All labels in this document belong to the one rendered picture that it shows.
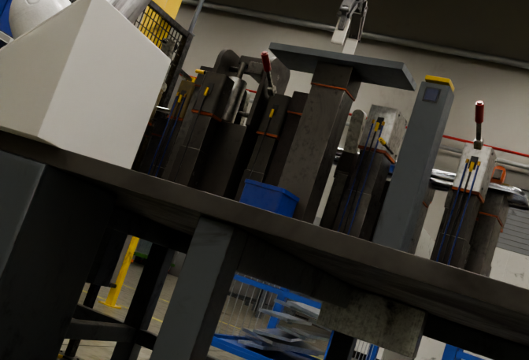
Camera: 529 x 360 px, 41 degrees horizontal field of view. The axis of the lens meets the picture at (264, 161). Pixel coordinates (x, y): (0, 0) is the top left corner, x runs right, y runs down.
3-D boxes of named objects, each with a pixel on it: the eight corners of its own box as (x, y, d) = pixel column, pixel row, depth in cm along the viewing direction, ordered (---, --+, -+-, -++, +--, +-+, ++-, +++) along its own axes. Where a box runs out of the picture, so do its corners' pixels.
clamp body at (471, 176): (458, 296, 173) (497, 158, 179) (449, 290, 163) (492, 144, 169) (429, 287, 177) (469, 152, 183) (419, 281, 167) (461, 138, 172)
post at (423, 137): (403, 272, 163) (456, 97, 170) (395, 267, 156) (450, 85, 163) (373, 263, 166) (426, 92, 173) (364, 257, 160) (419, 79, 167)
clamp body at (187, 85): (168, 206, 213) (209, 92, 219) (148, 198, 203) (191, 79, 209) (150, 201, 216) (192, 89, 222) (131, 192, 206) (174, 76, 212)
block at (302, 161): (308, 244, 175) (363, 78, 182) (297, 238, 168) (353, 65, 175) (274, 233, 179) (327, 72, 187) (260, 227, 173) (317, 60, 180)
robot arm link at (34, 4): (15, 56, 159) (-11, -17, 167) (39, 95, 176) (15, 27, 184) (83, 31, 162) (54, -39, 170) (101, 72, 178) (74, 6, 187)
